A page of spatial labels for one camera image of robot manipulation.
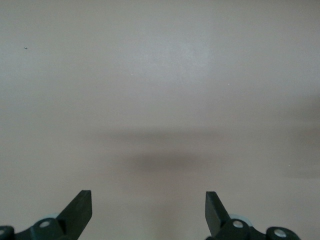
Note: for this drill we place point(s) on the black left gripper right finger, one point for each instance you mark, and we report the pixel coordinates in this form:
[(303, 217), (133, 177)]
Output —
[(217, 217)]

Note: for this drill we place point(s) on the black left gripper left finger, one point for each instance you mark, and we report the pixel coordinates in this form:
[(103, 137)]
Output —
[(75, 215)]

